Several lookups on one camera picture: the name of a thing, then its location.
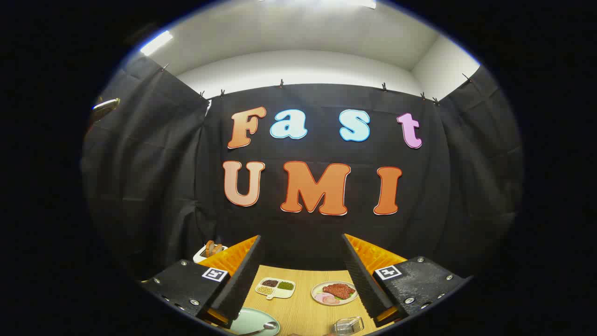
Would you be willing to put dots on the pile of green mung beans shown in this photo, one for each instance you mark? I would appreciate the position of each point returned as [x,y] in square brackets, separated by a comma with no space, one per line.
[286,285]

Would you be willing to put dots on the brown steak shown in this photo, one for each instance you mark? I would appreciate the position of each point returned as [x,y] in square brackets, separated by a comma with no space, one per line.
[339,290]

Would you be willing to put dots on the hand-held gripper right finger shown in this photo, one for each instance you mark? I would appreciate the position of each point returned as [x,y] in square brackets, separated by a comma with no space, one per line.
[366,280]

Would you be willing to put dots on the white divided dish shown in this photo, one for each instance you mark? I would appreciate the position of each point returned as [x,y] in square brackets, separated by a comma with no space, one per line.
[276,293]

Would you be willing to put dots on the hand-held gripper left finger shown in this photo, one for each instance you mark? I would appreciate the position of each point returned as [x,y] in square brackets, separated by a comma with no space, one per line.
[238,280]

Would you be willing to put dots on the light green round plate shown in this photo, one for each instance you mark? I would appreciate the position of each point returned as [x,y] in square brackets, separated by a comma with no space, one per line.
[249,318]

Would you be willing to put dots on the toasted bread slices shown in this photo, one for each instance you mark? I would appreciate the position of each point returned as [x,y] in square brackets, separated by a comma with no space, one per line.
[213,247]

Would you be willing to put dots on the white toaster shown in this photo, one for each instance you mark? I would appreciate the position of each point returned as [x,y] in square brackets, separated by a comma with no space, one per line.
[202,255]

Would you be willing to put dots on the pile of yellow soybeans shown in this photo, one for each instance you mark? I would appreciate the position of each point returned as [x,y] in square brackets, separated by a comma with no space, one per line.
[265,290]

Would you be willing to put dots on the pile of dark red beans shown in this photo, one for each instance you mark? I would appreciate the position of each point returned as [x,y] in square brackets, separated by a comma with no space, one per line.
[270,283]

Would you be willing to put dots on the metal spoon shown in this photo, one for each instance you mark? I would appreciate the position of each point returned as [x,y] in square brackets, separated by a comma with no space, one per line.
[269,325]

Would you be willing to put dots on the pink ham slices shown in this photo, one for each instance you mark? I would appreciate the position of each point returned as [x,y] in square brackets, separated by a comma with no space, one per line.
[325,298]

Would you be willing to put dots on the ceiling light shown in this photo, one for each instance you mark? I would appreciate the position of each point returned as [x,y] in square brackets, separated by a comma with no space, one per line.
[156,43]
[326,3]

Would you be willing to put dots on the white oval plate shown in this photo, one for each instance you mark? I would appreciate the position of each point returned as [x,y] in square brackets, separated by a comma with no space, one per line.
[350,298]

